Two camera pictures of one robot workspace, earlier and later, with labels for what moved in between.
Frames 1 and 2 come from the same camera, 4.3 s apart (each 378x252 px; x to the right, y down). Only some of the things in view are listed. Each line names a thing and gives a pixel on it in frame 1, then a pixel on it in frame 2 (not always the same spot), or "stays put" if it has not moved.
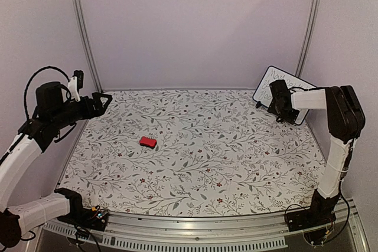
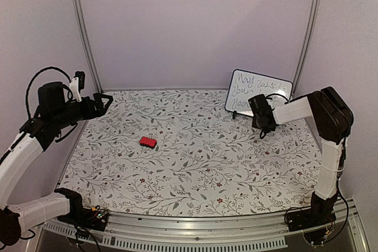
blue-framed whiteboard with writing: x=263 y=93 -> x=244 y=85
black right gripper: x=290 y=118 -> x=253 y=122
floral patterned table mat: x=191 y=152 stays put
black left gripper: x=95 y=101 stays put
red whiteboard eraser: x=149 y=142 stays put
